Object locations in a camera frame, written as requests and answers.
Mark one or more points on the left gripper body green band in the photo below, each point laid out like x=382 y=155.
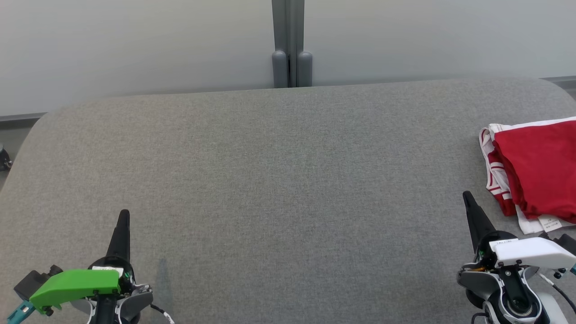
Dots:
x=76 y=285

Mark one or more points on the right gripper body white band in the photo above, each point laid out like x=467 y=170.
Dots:
x=531 y=252

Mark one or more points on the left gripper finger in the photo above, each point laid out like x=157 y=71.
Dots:
x=121 y=238

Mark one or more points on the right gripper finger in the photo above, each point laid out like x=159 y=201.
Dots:
x=479 y=225

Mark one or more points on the red basketball jersey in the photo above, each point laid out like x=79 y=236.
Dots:
x=497 y=184

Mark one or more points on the red shorts with white stripe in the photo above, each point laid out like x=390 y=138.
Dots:
x=540 y=171

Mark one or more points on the dark grey baseboard strip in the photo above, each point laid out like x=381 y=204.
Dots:
x=560 y=81
x=20 y=118

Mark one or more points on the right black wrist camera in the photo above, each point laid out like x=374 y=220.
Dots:
x=567 y=243

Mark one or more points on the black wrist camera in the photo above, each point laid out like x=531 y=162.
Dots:
x=31 y=281
x=567 y=243

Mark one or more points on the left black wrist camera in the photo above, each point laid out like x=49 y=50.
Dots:
x=31 y=281

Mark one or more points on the grey vertical post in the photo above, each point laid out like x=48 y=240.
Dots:
x=279 y=69

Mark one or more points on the grey rounded post cap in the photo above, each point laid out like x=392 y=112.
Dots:
x=305 y=69

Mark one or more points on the grey partition post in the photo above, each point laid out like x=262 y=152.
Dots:
x=291 y=27

